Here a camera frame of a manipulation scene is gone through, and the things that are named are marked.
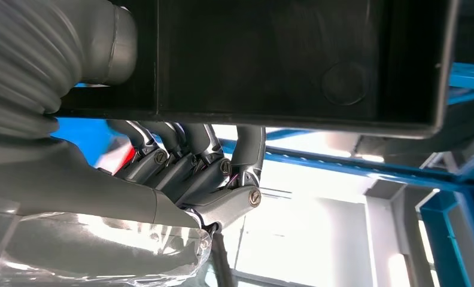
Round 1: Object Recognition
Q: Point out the clear plastic wrap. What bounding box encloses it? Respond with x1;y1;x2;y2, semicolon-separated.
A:
0;194;214;287

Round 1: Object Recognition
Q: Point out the blue metal shelf rack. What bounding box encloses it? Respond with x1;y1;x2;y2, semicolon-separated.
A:
50;61;474;287

